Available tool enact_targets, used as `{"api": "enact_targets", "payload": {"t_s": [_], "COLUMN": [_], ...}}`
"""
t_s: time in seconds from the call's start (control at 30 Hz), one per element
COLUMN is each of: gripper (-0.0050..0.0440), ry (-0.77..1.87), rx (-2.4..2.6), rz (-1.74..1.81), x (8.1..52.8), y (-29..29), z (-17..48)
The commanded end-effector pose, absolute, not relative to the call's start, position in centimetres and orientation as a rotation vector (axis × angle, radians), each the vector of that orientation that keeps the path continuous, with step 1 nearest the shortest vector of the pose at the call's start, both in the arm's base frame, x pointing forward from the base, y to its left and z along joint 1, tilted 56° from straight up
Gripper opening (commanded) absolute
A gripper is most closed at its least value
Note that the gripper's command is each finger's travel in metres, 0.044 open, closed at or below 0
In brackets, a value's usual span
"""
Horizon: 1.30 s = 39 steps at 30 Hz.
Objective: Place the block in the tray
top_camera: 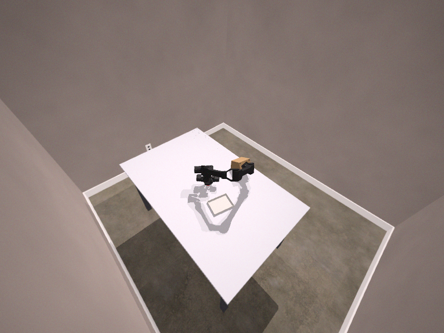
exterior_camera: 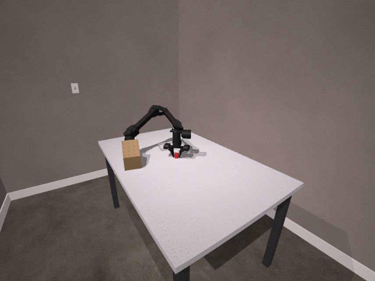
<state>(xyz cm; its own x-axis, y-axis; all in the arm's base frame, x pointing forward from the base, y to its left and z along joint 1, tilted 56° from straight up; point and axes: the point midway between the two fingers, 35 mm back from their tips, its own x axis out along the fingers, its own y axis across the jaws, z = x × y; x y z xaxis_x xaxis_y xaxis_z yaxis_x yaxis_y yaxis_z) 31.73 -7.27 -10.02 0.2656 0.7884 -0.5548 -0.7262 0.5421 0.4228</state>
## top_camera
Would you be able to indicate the white tray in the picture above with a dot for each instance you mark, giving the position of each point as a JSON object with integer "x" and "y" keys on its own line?
{"x": 220, "y": 204}

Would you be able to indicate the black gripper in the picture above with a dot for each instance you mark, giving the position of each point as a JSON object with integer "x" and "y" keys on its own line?
{"x": 201, "y": 178}

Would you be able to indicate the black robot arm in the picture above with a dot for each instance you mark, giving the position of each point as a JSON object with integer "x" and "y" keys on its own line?
{"x": 207, "y": 171}

